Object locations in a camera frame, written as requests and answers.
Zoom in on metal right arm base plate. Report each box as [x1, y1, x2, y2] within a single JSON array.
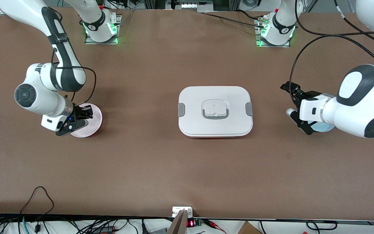
[[85, 15, 122, 45]]

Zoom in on small white box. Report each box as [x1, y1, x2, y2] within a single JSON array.
[[172, 206, 193, 217]]

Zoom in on white lunch box grey handle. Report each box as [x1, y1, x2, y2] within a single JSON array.
[[178, 86, 253, 138]]

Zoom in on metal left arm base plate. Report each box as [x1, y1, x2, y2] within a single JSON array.
[[255, 19, 291, 48]]

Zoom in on brown cardboard piece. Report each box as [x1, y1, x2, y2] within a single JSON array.
[[237, 221, 263, 234]]

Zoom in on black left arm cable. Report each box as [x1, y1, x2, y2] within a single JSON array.
[[289, 0, 374, 108]]

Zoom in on red wire leads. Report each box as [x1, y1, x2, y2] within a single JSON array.
[[206, 219, 227, 234]]

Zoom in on thin black looped cable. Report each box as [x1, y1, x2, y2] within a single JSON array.
[[20, 186, 55, 216]]

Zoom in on pink round plate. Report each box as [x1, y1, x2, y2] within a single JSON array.
[[69, 103, 103, 138]]

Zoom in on black base cable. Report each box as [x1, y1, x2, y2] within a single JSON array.
[[203, 12, 267, 29]]

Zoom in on black coiled cable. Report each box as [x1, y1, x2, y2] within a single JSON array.
[[306, 220, 338, 232]]

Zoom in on light blue round plate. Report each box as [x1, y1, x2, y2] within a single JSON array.
[[307, 120, 336, 133]]

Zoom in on white light bar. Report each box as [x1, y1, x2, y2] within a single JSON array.
[[181, 2, 207, 9]]

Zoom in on black power adapter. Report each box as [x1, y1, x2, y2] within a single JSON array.
[[90, 226, 117, 234]]

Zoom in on grey slanted post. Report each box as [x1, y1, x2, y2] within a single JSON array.
[[167, 209, 189, 234]]

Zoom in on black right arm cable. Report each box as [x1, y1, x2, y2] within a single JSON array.
[[50, 49, 97, 105]]

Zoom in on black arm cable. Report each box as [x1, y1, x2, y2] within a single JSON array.
[[50, 49, 97, 105], [289, 0, 374, 108]]

